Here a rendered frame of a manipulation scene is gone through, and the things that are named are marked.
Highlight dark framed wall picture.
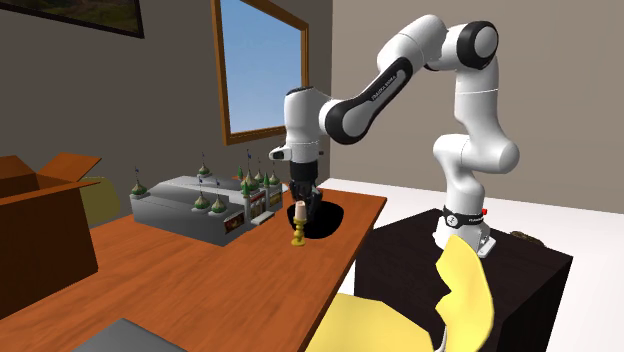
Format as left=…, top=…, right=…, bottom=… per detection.
left=0, top=0, right=146, bottom=40

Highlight wooden framed window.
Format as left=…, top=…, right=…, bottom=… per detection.
left=209, top=0, right=311, bottom=147

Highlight black bowl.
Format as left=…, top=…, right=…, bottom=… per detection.
left=295, top=197, right=345, bottom=241

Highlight dark robot stand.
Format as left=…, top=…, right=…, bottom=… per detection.
left=353, top=207, right=574, bottom=352

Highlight grey flat slab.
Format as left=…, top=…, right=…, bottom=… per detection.
left=71, top=317, right=189, bottom=352

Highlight brown cardboard box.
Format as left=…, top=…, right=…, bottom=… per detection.
left=0, top=152, right=104, bottom=321

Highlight candle on gold candlestick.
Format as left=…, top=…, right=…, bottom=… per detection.
left=290, top=200, right=309, bottom=248

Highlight grey castle model green domes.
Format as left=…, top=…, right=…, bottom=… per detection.
left=128, top=148, right=285, bottom=248

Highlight brown wooden table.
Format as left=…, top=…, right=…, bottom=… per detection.
left=0, top=186, right=389, bottom=352

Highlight yellow chair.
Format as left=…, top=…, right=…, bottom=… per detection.
left=79, top=175, right=123, bottom=229
left=304, top=233, right=496, bottom=352

